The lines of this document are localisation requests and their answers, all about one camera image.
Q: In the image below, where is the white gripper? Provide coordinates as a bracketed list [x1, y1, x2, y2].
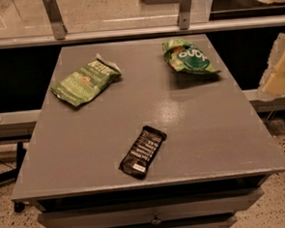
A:
[252, 32, 285, 103]

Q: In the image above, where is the green jalapeno chip bag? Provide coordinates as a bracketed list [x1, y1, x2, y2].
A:
[51, 54, 122, 107]

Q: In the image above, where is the green rice chip bag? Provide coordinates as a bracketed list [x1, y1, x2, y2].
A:
[161, 38, 218, 76]

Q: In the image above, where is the grey cabinet drawer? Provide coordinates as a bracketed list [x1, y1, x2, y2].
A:
[38, 187, 264, 228]

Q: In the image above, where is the black snack bar wrapper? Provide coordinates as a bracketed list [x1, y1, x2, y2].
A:
[119, 126, 167, 179]

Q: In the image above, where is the right metal railing bracket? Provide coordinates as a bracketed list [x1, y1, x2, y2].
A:
[178, 0, 192, 30]

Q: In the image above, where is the metal railing bracket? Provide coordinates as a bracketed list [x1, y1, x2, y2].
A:
[178, 0, 192, 30]
[42, 0, 67, 40]

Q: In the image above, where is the left metal railing bracket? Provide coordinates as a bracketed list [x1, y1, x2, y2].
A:
[42, 0, 67, 40]

